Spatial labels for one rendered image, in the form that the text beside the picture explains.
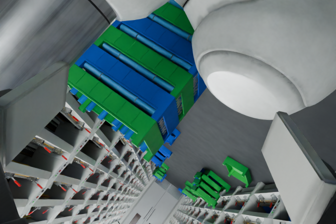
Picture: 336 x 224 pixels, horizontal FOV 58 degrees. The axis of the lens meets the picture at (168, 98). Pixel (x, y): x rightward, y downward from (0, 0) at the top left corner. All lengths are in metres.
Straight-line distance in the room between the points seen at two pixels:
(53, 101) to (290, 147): 0.13
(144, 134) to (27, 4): 0.53
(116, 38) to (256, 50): 0.68
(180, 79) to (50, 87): 0.66
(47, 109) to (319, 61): 0.21
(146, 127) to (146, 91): 0.10
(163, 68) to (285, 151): 0.68
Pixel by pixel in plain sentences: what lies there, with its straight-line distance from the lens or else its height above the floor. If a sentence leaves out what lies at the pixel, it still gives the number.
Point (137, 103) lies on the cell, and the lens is 0.81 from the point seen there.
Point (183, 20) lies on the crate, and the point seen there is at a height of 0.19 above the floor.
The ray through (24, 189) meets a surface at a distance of 2.01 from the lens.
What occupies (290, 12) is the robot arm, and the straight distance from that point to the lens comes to 0.27.
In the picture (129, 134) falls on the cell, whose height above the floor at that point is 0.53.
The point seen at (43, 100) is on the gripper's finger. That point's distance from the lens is 0.17.
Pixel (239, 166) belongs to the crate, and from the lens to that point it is 2.58.
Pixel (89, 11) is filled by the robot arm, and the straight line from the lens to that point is 0.30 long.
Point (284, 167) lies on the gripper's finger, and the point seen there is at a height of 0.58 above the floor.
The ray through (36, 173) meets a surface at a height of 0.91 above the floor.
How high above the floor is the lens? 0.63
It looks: 16 degrees down
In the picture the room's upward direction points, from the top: 141 degrees counter-clockwise
